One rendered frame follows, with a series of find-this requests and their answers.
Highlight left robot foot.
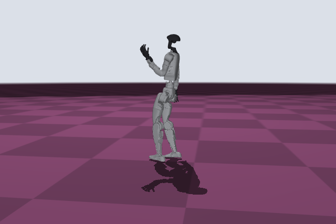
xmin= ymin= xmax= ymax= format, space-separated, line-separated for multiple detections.
xmin=149 ymin=154 xmax=165 ymax=162

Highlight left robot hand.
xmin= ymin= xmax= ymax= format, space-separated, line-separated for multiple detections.
xmin=140 ymin=44 xmax=153 ymax=62

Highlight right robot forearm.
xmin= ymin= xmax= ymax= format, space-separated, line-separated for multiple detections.
xmin=173 ymin=74 xmax=180 ymax=90

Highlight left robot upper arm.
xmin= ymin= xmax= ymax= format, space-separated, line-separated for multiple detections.
xmin=161 ymin=53 xmax=174 ymax=77

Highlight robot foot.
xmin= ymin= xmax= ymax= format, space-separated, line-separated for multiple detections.
xmin=149 ymin=154 xmax=165 ymax=162
xmin=164 ymin=152 xmax=182 ymax=157

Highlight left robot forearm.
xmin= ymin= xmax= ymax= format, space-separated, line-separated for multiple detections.
xmin=147 ymin=59 xmax=163 ymax=76

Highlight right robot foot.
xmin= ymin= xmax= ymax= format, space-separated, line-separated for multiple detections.
xmin=164 ymin=152 xmax=182 ymax=157

